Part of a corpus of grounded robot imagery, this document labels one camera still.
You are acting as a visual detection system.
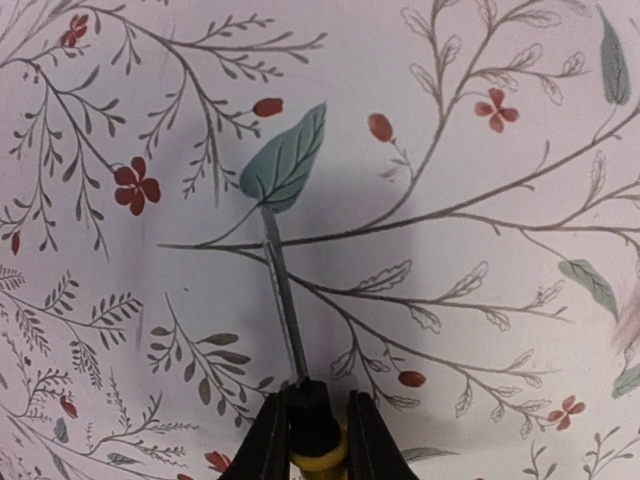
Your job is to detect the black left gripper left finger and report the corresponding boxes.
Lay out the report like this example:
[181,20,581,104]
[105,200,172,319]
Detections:
[223,393,290,480]

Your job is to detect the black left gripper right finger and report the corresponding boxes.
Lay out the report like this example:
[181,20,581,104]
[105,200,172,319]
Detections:
[347,390,414,480]

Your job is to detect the yellow handled screwdriver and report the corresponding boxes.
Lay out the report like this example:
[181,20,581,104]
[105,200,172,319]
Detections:
[260,207,348,479]

